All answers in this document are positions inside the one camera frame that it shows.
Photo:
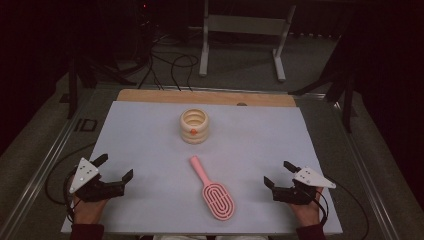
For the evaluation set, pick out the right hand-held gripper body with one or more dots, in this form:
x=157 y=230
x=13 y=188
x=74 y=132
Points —
x=295 y=194

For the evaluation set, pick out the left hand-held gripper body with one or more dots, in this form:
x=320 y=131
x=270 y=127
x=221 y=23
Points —
x=86 y=188

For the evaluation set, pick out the pink hairbrush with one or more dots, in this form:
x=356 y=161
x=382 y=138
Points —
x=218 y=200

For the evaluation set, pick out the cream ribbed holder cup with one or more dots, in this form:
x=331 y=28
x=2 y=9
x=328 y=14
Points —
x=195 y=131

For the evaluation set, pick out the person's left hand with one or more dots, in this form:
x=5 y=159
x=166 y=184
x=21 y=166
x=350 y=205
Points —
x=87 y=211

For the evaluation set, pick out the person's right hand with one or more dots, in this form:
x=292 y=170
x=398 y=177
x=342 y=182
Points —
x=308 y=213

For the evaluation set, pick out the white table mat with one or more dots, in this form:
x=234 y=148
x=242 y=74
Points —
x=150 y=160

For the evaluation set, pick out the black stand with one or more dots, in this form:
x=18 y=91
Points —
x=72 y=86
x=347 y=100

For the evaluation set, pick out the wooden table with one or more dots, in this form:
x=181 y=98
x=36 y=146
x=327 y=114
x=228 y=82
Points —
x=200 y=97

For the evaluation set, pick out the white metal stand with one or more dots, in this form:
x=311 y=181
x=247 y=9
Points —
x=246 y=25

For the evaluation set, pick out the aluminium floor rail frame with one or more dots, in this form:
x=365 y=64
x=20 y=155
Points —
x=36 y=180

